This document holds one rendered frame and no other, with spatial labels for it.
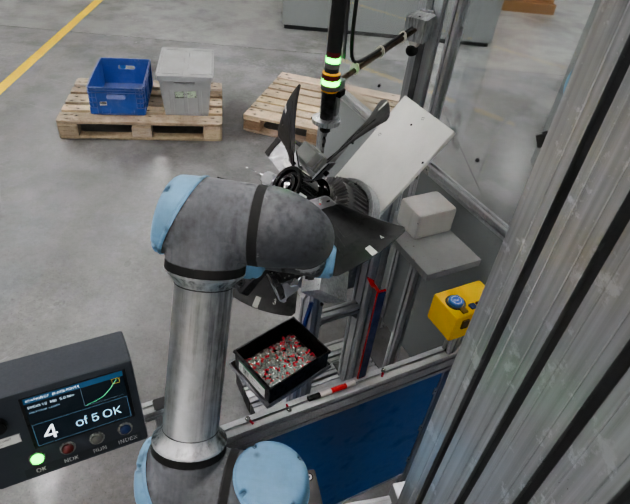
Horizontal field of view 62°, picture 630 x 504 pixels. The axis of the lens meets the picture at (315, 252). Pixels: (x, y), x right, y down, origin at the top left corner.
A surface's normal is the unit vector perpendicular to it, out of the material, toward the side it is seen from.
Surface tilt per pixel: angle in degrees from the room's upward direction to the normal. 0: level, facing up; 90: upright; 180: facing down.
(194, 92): 95
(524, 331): 90
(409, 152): 50
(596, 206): 90
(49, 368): 15
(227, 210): 38
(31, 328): 0
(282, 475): 8
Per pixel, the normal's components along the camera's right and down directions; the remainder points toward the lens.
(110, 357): -0.03, -0.90
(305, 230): 0.69, 0.07
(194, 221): -0.04, 0.11
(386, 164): -0.62, -0.33
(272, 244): 0.13, 0.44
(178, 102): 0.12, 0.71
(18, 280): 0.09, -0.76
